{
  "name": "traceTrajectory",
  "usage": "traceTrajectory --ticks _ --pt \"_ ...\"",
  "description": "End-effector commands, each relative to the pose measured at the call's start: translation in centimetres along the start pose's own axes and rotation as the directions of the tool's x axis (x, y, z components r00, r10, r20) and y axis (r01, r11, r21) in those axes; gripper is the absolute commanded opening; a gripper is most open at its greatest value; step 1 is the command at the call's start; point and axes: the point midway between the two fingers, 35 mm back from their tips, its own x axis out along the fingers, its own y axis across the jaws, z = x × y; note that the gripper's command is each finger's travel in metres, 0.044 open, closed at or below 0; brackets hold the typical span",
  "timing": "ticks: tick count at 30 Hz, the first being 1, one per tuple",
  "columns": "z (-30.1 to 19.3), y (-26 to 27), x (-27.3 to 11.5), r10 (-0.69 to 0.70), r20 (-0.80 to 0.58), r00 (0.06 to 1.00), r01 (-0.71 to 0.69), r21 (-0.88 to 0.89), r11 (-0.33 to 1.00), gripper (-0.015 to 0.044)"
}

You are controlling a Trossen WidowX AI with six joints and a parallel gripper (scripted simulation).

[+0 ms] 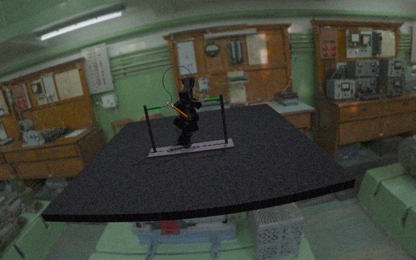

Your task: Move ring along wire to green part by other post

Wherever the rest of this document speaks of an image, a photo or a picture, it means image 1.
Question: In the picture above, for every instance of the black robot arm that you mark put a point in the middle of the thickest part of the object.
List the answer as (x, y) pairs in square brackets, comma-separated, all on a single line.
[(184, 99)]

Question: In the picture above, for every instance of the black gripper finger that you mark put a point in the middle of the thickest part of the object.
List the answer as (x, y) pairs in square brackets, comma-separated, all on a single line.
[(183, 118), (189, 112)]

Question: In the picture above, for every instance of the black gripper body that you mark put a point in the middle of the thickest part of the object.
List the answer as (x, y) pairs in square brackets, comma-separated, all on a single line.
[(179, 122)]

